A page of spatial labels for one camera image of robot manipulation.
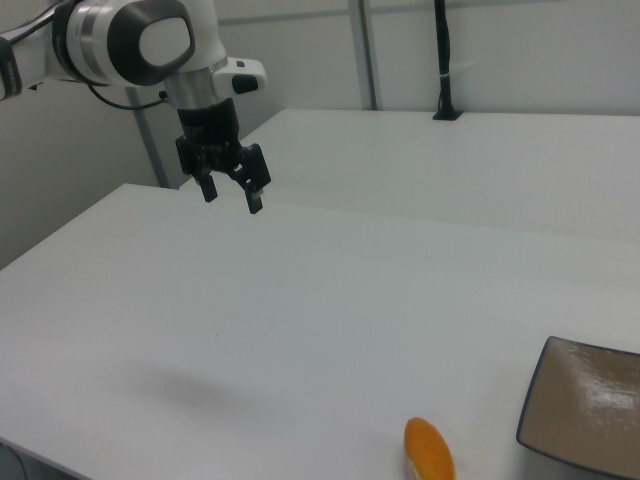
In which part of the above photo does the orange bread roll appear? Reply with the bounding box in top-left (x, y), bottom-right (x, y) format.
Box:
top-left (403, 417), bottom-right (457, 480)

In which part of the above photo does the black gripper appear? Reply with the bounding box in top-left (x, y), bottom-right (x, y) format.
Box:
top-left (174, 97), bottom-right (273, 216)

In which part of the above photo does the white cable tie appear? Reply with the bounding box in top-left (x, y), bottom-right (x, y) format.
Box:
top-left (438, 60), bottom-right (477, 80)

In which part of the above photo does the thin dark cable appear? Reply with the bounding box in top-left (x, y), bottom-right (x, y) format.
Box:
top-left (1, 442), bottom-right (27, 480)

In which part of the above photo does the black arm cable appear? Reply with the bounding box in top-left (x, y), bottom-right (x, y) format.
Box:
top-left (0, 8), bottom-right (169, 110)

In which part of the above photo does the grey partition frame post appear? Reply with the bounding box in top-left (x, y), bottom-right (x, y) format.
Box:
top-left (347, 0), bottom-right (378, 112)
top-left (124, 85), bottom-right (172, 190)

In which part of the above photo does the black pole with base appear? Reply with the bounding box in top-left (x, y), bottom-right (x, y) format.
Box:
top-left (431, 0), bottom-right (464, 123)

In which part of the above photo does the brown square ceramic plate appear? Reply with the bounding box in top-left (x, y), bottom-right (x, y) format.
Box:
top-left (515, 335), bottom-right (640, 479)

